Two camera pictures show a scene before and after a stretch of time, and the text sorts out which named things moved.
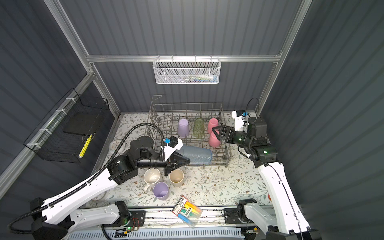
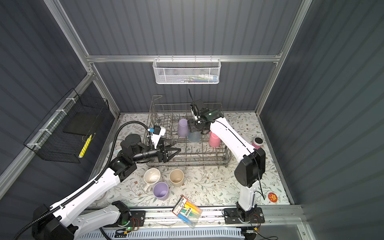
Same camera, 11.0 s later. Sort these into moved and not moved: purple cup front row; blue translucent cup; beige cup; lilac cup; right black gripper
Moved: right black gripper; blue translucent cup
Not moved: purple cup front row; lilac cup; beige cup
